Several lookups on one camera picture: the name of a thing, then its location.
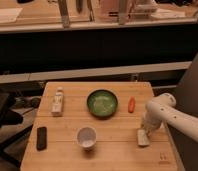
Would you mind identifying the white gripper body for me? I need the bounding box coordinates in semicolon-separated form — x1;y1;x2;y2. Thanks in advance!
141;112;162;135

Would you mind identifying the white sponge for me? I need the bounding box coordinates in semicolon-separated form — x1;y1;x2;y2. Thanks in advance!
137;129;150;147

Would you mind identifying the dark robot base panel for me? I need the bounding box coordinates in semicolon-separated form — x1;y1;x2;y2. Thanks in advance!
169;53;198;171

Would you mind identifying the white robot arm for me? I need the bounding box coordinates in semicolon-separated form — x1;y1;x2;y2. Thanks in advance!
141;93;198;142

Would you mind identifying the orange carrot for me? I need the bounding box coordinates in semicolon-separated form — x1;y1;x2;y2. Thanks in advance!
128;97;135;113

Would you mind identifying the green bowl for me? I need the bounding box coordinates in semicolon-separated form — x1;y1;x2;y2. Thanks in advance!
87;89;118;118

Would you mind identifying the white cup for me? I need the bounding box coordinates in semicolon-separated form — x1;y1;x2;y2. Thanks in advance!
77;127;97;150

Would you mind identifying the white plastic bottle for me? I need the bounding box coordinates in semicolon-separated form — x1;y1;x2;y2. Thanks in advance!
51;87;64;117

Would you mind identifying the black remote control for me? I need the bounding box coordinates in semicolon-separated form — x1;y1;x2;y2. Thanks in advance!
36;127;47;150

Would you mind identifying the black office chair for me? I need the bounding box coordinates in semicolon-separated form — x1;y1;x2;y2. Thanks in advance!
0;88;32;167

